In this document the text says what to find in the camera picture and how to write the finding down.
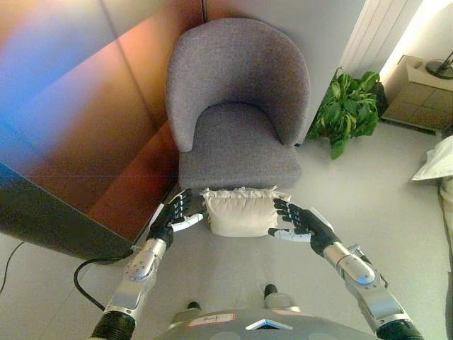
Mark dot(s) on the black lamp base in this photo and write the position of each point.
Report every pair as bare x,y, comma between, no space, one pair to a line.
440,67

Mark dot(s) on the beige nightstand with drawers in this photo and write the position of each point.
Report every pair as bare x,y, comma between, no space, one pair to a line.
417,95

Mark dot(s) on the grey fabric armchair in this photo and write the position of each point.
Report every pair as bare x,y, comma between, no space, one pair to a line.
240,106

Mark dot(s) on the robot leg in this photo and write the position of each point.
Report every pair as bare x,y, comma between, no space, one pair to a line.
277,299
189,311

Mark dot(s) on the white curtain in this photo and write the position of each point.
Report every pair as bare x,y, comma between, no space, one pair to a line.
368,32

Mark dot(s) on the cream ruffled pillow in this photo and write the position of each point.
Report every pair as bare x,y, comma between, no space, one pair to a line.
240,212

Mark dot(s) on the green potted plant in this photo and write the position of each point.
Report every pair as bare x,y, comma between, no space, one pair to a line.
347,110

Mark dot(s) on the left robot leg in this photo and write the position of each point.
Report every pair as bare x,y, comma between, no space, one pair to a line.
189,311

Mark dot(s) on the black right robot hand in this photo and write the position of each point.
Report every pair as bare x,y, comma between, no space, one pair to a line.
301,221

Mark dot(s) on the white bed linen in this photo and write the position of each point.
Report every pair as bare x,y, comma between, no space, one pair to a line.
437,163

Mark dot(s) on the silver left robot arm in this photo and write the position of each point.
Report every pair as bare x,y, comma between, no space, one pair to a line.
138,272

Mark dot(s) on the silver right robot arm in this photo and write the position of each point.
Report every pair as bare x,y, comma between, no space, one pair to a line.
368,283

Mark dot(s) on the right robot leg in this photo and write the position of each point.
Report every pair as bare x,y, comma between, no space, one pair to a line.
277,299

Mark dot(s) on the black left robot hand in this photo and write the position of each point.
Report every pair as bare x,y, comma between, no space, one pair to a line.
177,212

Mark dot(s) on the dark wooden cabinet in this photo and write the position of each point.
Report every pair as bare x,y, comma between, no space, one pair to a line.
60,219

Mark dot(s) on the grey robot torso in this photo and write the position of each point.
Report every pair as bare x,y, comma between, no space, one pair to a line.
233,324

